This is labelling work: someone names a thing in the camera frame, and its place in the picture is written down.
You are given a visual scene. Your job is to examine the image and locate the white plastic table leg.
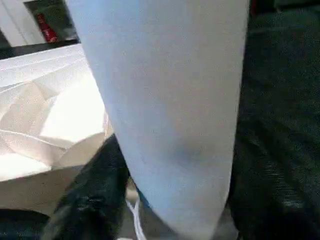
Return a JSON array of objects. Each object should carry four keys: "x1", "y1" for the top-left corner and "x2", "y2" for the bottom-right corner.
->
[{"x1": 65, "y1": 0, "x2": 251, "y2": 238}]

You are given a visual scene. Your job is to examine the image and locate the red bottle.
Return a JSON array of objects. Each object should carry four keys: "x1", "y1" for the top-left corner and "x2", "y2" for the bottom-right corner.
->
[{"x1": 36, "y1": 12, "x2": 58, "y2": 44}]

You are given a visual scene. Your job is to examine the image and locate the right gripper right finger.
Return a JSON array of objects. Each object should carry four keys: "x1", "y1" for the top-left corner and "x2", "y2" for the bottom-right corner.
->
[{"x1": 227, "y1": 125, "x2": 320, "y2": 240}]

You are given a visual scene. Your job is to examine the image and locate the white plastic table top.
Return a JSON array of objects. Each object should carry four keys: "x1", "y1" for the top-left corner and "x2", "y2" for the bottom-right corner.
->
[{"x1": 0, "y1": 44, "x2": 151, "y2": 240}]

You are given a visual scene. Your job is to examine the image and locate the black work mat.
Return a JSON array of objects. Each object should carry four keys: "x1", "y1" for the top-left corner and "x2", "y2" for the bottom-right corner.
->
[{"x1": 0, "y1": 5, "x2": 320, "y2": 240}]

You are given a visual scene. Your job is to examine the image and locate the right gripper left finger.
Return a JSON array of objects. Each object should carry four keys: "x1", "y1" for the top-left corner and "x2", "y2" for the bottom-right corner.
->
[{"x1": 40, "y1": 134, "x2": 132, "y2": 240}]

